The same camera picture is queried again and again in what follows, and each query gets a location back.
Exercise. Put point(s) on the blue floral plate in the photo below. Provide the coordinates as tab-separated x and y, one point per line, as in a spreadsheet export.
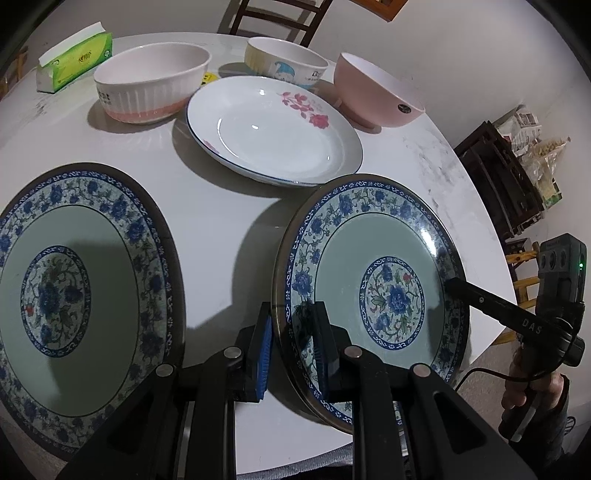
92	332
392	256

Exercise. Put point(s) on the bamboo stool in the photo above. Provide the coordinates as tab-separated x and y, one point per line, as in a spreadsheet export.
521	258

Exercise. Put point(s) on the dark wooden chair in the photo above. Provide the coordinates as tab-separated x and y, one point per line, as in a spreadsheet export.
277	18

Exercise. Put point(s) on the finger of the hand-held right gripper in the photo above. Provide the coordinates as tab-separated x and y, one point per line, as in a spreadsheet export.
498	311

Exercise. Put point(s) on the white plate with red flowers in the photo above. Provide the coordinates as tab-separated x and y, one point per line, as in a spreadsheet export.
277	138

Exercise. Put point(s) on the yellow round warning sticker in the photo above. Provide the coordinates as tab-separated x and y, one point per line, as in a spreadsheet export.
209	79

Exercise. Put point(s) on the green and white tissue box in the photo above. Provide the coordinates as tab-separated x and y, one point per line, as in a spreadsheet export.
76	57

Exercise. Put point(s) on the brown picture frame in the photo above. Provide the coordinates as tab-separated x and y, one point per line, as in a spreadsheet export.
390	8

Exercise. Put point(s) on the ribbed pink and white bowl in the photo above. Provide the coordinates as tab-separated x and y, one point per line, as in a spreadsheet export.
147	99

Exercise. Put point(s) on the printed paper bag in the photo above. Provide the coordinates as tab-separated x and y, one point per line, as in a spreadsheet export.
524	129

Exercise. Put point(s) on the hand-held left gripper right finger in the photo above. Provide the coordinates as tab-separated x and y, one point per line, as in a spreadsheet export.
323	364

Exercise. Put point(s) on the clear plastic bag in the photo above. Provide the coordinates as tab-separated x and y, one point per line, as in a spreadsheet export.
549	161

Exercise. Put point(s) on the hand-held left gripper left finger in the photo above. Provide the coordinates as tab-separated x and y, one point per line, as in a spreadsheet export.
263	355

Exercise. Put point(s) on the dark wooden furniture stack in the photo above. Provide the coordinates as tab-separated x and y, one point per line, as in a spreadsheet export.
503	184

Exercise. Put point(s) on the person's right hand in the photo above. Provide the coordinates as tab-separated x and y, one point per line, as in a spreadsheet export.
512	387

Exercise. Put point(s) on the white bowl with cartoon print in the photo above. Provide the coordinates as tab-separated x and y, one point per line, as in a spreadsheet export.
295	69

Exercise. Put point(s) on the pink bowl with white interior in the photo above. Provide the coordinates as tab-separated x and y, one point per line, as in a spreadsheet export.
369	101

